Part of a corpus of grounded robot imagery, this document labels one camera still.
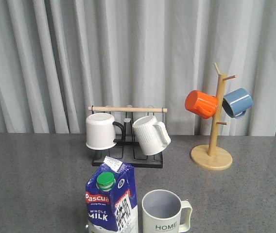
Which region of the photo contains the Pascual whole milk carton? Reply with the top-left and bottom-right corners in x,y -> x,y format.
85,156 -> 138,233

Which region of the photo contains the white ribbed mug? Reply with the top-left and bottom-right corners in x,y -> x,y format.
133,116 -> 171,156

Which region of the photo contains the orange mug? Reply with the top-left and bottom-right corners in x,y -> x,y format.
185,90 -> 218,119

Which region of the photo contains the wooden mug tree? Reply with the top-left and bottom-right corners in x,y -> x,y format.
190,63 -> 237,170

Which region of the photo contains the cream HOME mug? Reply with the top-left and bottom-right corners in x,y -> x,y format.
141,189 -> 192,233

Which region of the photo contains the blue mug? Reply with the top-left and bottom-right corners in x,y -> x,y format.
222,88 -> 253,119

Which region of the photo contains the grey curtain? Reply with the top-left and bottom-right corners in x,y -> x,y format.
0,0 -> 276,136

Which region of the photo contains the black wire mug rack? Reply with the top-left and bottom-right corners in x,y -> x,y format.
88,105 -> 167,168

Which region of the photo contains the white mug black handle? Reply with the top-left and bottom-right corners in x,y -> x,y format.
86,113 -> 126,150

